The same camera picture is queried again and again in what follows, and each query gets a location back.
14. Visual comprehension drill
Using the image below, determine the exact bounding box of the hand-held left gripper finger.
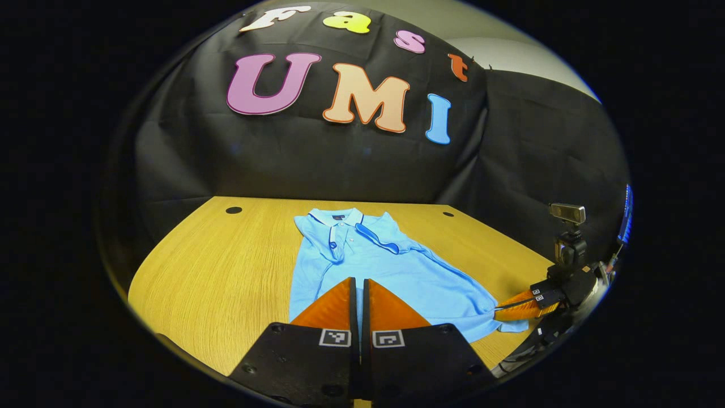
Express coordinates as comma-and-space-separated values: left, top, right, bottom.
362, 278, 499, 405
227, 277, 361, 408

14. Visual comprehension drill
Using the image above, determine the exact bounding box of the black backdrop cloth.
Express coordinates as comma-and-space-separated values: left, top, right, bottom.
108, 0, 630, 267

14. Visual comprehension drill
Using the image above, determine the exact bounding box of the light blue T-shirt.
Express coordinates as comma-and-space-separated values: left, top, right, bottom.
289, 207, 530, 343

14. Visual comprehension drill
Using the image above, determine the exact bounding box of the blue lit screen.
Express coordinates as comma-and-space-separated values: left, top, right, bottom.
617, 184, 634, 245

